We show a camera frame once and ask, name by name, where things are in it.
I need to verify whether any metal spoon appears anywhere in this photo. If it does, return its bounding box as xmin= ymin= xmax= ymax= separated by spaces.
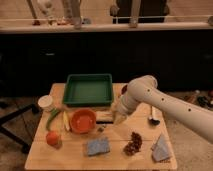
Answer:
xmin=147 ymin=105 xmax=161 ymax=126

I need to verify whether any green plastic tray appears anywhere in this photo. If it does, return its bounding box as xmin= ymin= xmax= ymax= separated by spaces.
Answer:
xmin=62 ymin=74 xmax=114 ymax=107

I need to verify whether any metal fork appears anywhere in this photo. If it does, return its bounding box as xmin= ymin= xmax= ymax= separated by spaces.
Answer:
xmin=97 ymin=125 xmax=107 ymax=132

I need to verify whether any brown grape bunch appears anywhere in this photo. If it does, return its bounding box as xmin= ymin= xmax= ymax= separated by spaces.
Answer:
xmin=123 ymin=132 xmax=142 ymax=156

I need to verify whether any white cup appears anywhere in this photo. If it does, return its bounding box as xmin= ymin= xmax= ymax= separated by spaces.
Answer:
xmin=38 ymin=95 xmax=54 ymax=112

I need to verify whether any dark red plate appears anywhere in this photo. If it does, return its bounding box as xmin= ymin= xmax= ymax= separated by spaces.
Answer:
xmin=121 ymin=84 xmax=127 ymax=94

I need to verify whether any blue sponge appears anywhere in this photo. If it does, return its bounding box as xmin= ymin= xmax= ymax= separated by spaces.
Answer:
xmin=86 ymin=138 xmax=110 ymax=156

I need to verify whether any black office chair base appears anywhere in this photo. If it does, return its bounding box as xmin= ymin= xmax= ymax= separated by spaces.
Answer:
xmin=0 ymin=99 xmax=40 ymax=154

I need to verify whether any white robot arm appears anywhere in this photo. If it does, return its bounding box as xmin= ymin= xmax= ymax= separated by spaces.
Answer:
xmin=114 ymin=75 xmax=213 ymax=144

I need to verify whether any grey folded cloth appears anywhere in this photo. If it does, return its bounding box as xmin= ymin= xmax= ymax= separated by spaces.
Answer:
xmin=151 ymin=134 xmax=171 ymax=162

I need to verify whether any red bowl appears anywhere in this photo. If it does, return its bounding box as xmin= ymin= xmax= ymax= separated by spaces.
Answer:
xmin=69 ymin=109 xmax=96 ymax=134

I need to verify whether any green chili pepper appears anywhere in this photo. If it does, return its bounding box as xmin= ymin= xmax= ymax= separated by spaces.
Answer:
xmin=46 ymin=108 xmax=61 ymax=131

